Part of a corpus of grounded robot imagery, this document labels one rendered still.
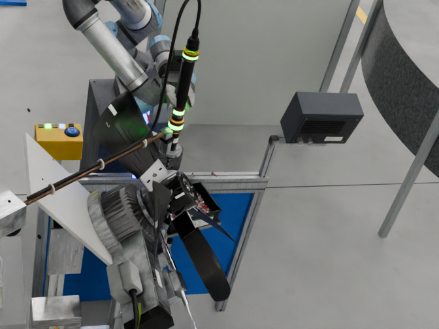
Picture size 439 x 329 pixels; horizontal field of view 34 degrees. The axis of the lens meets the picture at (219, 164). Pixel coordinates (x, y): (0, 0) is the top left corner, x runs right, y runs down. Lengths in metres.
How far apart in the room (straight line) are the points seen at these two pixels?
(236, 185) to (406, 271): 1.48
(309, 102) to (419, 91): 1.24
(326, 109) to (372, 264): 1.49
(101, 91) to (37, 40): 2.22
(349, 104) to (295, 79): 1.78
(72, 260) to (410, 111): 2.24
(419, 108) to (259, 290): 1.25
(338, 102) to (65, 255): 1.20
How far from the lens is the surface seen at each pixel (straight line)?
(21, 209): 1.82
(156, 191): 1.92
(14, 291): 2.36
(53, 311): 2.34
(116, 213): 2.18
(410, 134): 3.95
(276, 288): 3.70
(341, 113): 2.76
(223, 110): 4.54
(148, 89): 2.37
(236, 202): 3.00
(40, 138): 2.57
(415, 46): 6.31
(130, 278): 2.02
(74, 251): 2.22
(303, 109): 2.70
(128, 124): 2.15
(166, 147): 2.19
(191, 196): 2.21
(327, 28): 4.43
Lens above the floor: 2.69
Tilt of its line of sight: 39 degrees down
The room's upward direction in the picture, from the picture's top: 15 degrees clockwise
